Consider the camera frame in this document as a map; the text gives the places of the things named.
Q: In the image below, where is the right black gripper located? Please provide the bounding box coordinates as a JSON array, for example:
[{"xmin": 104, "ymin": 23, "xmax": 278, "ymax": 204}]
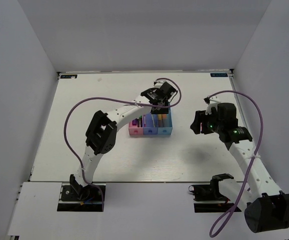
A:
[{"xmin": 190, "ymin": 108, "xmax": 224, "ymax": 135}]

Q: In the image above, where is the yellow cap orange marker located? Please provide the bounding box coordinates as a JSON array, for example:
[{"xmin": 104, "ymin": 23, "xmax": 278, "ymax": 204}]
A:
[{"xmin": 157, "ymin": 114, "xmax": 163, "ymax": 128}]

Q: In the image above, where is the orange cap grey marker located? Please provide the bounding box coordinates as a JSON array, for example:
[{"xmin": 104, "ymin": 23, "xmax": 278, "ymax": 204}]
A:
[{"xmin": 162, "ymin": 114, "xmax": 168, "ymax": 127}]

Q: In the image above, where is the yellow gel pen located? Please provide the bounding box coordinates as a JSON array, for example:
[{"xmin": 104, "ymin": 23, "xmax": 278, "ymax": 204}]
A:
[{"xmin": 151, "ymin": 114, "xmax": 159, "ymax": 128}]

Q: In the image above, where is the green cap black highlighter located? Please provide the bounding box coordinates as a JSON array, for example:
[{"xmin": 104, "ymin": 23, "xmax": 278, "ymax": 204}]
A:
[{"xmin": 137, "ymin": 116, "xmax": 143, "ymax": 128}]

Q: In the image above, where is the purple cap black highlighter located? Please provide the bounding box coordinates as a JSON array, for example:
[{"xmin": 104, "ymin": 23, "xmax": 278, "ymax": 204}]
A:
[{"xmin": 132, "ymin": 119, "xmax": 138, "ymax": 126}]

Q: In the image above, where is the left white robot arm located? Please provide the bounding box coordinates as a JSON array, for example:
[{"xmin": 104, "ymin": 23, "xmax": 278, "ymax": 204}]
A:
[{"xmin": 63, "ymin": 78, "xmax": 182, "ymax": 200}]

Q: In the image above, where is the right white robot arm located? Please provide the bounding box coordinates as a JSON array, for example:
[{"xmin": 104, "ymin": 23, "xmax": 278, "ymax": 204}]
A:
[{"xmin": 190, "ymin": 102, "xmax": 289, "ymax": 233}]

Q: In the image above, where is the dark blue drawer box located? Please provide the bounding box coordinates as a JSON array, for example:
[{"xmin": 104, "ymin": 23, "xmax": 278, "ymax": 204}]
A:
[{"xmin": 143, "ymin": 113, "xmax": 158, "ymax": 135}]

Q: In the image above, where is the light blue drawer box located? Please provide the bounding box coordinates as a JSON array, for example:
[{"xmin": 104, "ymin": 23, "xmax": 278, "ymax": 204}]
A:
[{"xmin": 157, "ymin": 108, "xmax": 173, "ymax": 136}]

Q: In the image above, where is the pink drawer box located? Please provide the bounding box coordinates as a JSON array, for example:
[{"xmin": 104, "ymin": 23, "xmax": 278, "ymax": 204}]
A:
[{"xmin": 128, "ymin": 120, "xmax": 144, "ymax": 136}]

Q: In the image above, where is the right blue table label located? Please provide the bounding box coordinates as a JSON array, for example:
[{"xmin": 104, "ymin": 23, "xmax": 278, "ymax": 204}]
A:
[{"xmin": 210, "ymin": 72, "xmax": 228, "ymax": 78}]

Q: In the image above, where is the blue table label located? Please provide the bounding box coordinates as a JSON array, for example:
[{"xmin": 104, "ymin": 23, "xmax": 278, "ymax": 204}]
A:
[
  {"xmin": 210, "ymin": 72, "xmax": 228, "ymax": 78},
  {"xmin": 60, "ymin": 74, "xmax": 78, "ymax": 79}
]

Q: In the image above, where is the left blue table label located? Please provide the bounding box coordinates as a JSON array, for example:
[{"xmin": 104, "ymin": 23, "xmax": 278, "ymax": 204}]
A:
[{"xmin": 60, "ymin": 74, "xmax": 78, "ymax": 79}]

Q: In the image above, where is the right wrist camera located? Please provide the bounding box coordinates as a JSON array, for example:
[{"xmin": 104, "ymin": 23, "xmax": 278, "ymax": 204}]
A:
[{"xmin": 204, "ymin": 95, "xmax": 221, "ymax": 115}]

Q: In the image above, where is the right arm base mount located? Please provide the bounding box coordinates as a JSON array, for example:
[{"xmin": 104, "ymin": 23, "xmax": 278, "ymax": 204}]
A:
[{"xmin": 188, "ymin": 184, "xmax": 234, "ymax": 213}]

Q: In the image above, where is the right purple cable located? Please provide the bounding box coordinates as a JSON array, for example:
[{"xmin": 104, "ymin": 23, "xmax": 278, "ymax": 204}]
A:
[{"xmin": 208, "ymin": 90, "xmax": 264, "ymax": 238}]

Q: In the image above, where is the purple cable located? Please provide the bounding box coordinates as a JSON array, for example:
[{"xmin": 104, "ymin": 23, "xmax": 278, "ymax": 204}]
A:
[
  {"xmin": 63, "ymin": 77, "xmax": 182, "ymax": 212},
  {"xmin": 208, "ymin": 90, "xmax": 264, "ymax": 238}
]

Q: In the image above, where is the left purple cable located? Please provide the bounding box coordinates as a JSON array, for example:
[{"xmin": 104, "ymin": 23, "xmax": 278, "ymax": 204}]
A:
[{"xmin": 63, "ymin": 77, "xmax": 182, "ymax": 212}]

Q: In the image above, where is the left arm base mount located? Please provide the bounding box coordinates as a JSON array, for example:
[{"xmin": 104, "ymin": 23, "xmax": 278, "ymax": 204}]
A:
[{"xmin": 57, "ymin": 184, "xmax": 103, "ymax": 213}]

